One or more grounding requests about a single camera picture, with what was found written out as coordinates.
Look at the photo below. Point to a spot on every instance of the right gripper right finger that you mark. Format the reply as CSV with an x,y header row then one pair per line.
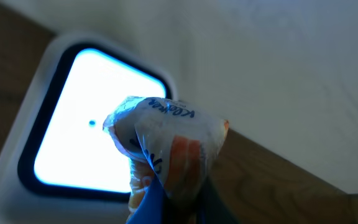
x,y
210,208

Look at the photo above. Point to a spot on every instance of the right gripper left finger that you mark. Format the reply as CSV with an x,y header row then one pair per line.
x,y
150,210

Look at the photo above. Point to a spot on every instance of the orange Kleenex tissue pack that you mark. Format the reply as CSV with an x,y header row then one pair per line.
x,y
168,140

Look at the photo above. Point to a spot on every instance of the white barcode scanner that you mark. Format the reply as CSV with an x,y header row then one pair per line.
x,y
58,165

